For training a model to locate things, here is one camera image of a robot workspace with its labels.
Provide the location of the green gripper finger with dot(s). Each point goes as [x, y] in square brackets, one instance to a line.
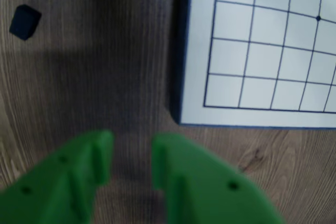
[52, 190]
[210, 195]

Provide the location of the black cube stone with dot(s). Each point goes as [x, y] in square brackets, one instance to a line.
[25, 22]

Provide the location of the white go board with grid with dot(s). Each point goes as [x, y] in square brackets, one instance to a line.
[262, 58]

